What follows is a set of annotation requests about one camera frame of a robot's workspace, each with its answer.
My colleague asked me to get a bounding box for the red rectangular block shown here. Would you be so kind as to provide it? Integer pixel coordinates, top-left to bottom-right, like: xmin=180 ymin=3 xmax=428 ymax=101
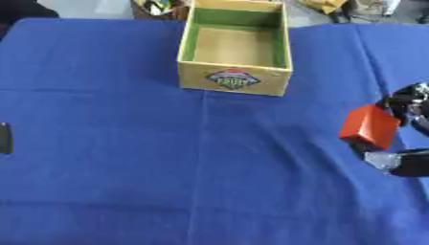
xmin=338 ymin=103 xmax=402 ymax=152

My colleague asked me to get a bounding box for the yellow bag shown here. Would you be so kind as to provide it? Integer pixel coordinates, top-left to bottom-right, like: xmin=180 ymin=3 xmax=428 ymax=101
xmin=296 ymin=0 xmax=350 ymax=15

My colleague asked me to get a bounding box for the brown basket with items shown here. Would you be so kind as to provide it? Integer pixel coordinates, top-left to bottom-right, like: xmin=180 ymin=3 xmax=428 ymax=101
xmin=130 ymin=0 xmax=192 ymax=21

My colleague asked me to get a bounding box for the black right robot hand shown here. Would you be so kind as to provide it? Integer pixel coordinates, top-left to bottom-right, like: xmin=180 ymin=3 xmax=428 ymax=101
xmin=363 ymin=81 xmax=429 ymax=178

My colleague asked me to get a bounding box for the tan cardboard box green inside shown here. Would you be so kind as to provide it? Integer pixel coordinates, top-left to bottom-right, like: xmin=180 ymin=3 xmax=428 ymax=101
xmin=175 ymin=0 xmax=295 ymax=98

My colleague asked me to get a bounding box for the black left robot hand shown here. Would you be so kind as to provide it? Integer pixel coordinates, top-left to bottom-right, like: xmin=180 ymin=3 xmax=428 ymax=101
xmin=0 ymin=122 xmax=15 ymax=155

